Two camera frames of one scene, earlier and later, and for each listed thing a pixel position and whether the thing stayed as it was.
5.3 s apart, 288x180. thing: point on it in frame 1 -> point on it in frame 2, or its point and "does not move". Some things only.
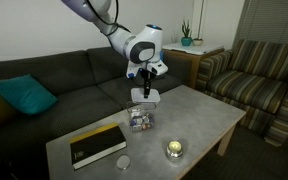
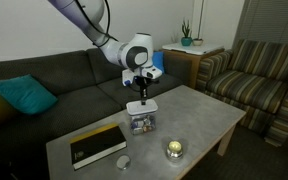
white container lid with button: (138, 95) -> (137, 108)
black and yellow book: (91, 147) does not move
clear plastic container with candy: (141, 116) does not move
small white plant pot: (197, 41) does not move
